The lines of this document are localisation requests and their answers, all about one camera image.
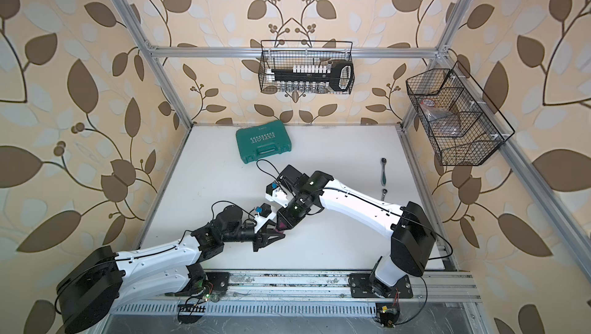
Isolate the magenta paint jar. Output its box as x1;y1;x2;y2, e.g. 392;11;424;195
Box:
275;223;286;232

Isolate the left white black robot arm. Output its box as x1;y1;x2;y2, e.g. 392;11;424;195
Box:
54;203;285;333

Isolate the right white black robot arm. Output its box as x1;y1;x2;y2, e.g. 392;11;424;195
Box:
266;166;437;298

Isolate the green plastic tool case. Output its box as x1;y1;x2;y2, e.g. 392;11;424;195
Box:
235;120;292;164

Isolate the black socket holder set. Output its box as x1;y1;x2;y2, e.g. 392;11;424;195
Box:
259;60;355;94

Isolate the plastic bag in basket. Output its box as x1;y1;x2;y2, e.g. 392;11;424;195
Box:
420;99;461;137

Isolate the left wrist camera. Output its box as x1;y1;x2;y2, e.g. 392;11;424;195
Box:
254;203;276;233

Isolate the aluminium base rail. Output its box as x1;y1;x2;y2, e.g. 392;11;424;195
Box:
112;270;482;319

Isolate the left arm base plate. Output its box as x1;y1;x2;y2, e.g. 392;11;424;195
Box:
180;272;230;296

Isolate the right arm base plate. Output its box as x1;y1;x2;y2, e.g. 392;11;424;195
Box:
348;272;413;299

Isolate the back black wire basket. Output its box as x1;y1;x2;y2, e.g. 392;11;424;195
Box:
258;39;355;95

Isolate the black wire basket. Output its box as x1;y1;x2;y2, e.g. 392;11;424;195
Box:
406;62;515;166
258;39;355;95

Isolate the right black wire basket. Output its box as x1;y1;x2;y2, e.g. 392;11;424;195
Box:
406;62;515;166

